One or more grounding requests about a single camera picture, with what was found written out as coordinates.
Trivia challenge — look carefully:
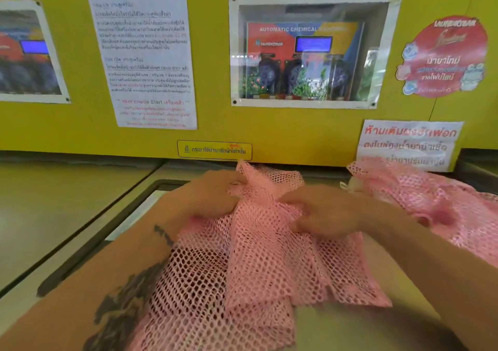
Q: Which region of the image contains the person's right hand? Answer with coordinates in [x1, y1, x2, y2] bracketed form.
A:
[278, 185, 381, 239]

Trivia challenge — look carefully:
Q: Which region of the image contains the small yellow label sticker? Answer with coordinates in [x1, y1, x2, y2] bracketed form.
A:
[177, 140, 253, 161]

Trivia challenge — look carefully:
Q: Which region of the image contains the white sign with red lettering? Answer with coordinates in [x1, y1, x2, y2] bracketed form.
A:
[356, 119, 465, 173]

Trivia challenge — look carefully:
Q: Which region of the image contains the person's left hand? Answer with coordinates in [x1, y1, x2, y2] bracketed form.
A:
[170, 169, 250, 226]

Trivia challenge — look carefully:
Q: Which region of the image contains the white-framed dispenser window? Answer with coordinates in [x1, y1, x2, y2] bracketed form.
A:
[0, 0, 71, 104]

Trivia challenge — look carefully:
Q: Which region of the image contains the black-framed washing machine lid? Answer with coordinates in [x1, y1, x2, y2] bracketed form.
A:
[36, 179, 191, 298]

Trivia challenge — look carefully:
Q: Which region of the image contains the pink mesh laundry bag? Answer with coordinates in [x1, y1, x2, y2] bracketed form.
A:
[128, 159, 393, 351]
[345, 157, 498, 269]

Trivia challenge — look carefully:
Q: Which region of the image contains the person's right forearm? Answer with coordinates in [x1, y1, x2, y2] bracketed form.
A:
[369, 201, 498, 351]

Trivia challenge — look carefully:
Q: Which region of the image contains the round red sticker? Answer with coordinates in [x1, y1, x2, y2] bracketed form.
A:
[395, 15, 489, 99]

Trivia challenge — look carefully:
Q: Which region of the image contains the person's left forearm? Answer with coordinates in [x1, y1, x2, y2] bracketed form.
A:
[0, 206, 188, 351]

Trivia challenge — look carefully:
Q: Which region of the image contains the chemical dispenser with blue screen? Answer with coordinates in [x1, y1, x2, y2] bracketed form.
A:
[245, 21, 365, 101]

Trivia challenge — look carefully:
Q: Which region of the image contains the white drawstring knot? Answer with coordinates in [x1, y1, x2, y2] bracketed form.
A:
[340, 177, 365, 194]

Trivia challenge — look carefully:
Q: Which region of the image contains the white printed instruction notice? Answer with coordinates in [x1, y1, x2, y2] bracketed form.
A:
[85, 0, 198, 130]

